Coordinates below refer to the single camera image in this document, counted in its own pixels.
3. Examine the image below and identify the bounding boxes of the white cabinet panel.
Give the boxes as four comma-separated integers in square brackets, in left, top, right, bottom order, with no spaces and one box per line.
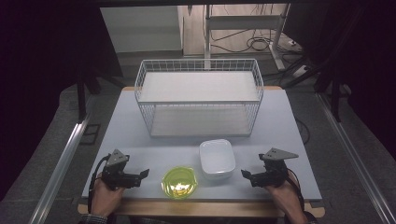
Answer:
[99,6,183,54]

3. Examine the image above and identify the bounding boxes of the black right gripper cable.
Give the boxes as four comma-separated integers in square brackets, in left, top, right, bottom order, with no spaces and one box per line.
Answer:
[285,167,308,217]

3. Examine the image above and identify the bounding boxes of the black metal stand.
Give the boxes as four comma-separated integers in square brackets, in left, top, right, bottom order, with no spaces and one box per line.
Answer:
[279,6,367,123]
[76,69,126,123]

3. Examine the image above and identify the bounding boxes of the white metal desk frame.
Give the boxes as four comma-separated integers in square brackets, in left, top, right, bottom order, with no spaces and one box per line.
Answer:
[203,3,291,71]

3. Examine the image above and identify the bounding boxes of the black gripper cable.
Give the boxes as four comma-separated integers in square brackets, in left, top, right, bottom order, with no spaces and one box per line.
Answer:
[87,153,112,215]
[285,167,308,217]

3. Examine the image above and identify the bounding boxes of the aluminium rail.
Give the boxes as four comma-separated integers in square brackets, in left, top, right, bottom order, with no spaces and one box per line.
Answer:
[315,92,396,224]
[27,113,92,224]

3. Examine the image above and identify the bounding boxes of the white wire shelf rack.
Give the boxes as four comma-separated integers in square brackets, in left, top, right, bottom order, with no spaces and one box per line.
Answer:
[134,58,265,138]

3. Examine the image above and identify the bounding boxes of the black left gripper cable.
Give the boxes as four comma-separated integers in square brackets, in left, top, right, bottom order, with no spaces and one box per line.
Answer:
[87,153,112,215]

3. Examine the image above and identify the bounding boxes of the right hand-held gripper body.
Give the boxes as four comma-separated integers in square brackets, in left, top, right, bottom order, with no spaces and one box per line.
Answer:
[257,147,300,189]

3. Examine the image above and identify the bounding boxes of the person's left hand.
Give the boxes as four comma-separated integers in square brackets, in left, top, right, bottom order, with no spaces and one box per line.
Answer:
[90,176,126,217]

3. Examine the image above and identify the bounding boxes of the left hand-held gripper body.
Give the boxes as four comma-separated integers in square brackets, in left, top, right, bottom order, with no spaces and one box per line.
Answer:
[101,148,141,191]

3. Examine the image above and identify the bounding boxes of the black floor cables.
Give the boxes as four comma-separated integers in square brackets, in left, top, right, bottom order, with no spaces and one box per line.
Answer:
[209,28,302,54]

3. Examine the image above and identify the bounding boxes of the white square bowl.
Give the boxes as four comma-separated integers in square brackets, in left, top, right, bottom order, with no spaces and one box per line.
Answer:
[199,138,237,181]

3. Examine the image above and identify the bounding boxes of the black floor plate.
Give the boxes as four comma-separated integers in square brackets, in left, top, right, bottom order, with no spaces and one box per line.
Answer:
[78,123,102,146]

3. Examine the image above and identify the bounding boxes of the thin black cable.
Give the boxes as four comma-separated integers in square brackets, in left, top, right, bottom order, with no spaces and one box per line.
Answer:
[294,117,312,146]

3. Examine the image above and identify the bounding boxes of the green translucent bowl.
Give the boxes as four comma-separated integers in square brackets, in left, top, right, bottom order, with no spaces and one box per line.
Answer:
[161,165,199,201]

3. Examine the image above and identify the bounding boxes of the person's right hand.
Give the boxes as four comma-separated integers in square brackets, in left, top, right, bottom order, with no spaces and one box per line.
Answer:
[264,175,308,224]

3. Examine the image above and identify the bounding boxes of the white power strip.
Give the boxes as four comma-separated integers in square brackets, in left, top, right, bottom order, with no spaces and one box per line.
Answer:
[291,64,310,79]

